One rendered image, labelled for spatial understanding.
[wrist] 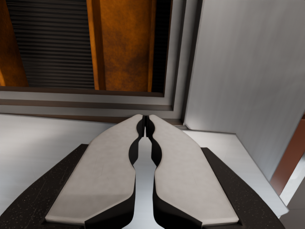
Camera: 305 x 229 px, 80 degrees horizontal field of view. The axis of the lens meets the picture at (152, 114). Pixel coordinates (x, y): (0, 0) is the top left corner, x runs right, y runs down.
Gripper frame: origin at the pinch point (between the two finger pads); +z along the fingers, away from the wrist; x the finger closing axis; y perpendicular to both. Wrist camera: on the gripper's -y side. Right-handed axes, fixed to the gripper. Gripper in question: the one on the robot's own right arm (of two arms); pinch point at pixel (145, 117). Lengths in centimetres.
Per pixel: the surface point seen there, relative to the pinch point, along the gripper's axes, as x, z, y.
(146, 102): 0.0, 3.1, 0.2
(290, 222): 135, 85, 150
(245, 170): 9.1, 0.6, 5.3
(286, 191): 34.1, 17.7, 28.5
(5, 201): -13.0, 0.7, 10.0
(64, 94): -6.7, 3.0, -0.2
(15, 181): -11.4, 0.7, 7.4
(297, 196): 126, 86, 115
